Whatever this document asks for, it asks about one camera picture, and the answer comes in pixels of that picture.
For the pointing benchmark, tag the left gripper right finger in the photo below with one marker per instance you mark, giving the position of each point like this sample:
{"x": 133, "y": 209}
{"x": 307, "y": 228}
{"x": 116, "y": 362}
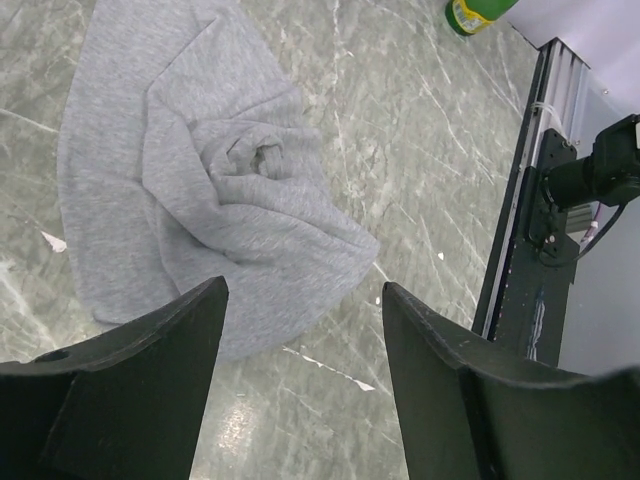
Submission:
{"x": 469, "y": 409}

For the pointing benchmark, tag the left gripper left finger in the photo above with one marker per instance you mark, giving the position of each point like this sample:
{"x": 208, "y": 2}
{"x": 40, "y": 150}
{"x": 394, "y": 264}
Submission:
{"x": 126, "y": 404}

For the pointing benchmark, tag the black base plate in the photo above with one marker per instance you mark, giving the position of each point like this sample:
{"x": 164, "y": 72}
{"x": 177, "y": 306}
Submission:
{"x": 524, "y": 296}

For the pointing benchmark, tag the aluminium rail frame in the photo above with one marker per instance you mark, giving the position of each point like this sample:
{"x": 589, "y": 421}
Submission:
{"x": 551, "y": 104}

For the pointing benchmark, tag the green yellow round object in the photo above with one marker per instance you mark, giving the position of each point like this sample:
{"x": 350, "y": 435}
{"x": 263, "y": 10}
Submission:
{"x": 468, "y": 17}

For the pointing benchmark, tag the grey garment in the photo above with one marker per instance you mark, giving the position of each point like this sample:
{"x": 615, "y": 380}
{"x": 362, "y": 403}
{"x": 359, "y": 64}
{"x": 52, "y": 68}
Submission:
{"x": 184, "y": 155}

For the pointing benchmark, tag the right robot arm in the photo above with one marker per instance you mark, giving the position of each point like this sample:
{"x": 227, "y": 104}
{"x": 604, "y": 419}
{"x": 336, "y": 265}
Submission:
{"x": 609, "y": 175}

